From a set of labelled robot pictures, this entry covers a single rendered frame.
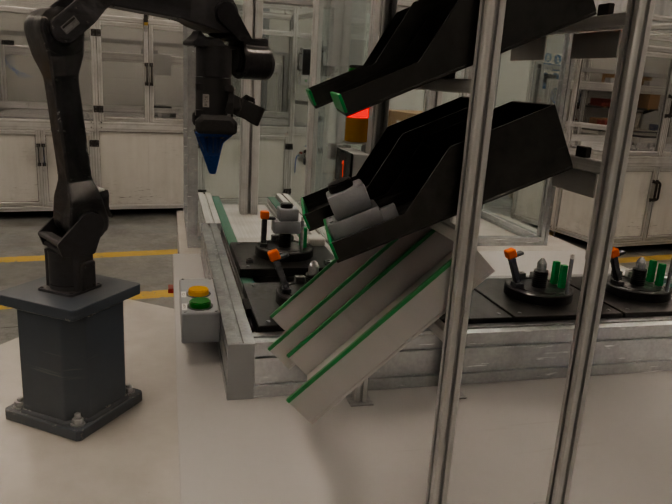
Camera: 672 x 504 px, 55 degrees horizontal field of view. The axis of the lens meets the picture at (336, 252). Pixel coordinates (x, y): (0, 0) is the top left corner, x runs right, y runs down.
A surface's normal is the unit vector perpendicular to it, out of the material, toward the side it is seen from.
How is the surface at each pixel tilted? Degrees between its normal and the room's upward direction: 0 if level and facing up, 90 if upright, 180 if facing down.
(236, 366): 90
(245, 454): 0
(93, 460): 0
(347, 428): 0
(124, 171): 90
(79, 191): 60
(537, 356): 90
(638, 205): 90
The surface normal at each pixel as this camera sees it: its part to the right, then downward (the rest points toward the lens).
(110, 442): 0.06, -0.96
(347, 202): 0.07, 0.26
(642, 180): 0.39, 0.26
